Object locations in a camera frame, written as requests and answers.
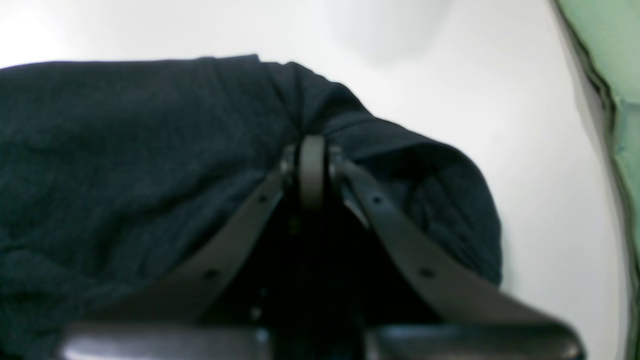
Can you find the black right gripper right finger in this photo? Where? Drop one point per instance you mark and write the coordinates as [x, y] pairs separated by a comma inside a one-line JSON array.
[[418, 303]]

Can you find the dark navy long-sleeve T-shirt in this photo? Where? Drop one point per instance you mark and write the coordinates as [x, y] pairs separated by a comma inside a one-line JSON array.
[[113, 172]]

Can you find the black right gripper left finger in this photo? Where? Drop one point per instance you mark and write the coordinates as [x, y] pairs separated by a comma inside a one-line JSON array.
[[161, 322]]

